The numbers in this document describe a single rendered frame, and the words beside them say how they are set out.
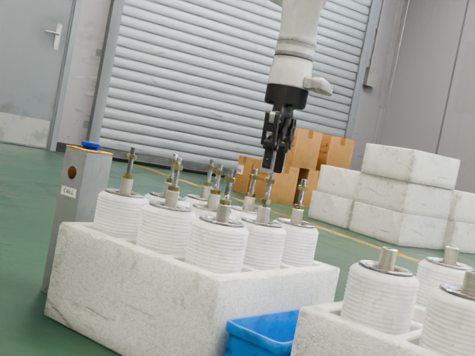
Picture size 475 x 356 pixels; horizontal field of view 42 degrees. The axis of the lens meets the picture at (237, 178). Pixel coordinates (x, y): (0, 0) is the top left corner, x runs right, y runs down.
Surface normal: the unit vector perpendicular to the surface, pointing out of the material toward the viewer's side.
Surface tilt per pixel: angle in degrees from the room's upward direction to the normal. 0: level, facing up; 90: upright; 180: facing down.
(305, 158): 90
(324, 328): 90
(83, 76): 90
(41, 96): 90
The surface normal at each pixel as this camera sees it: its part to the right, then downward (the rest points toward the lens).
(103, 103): 0.50, 0.12
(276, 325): 0.76, 0.14
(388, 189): -0.83, -0.13
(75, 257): -0.59, -0.07
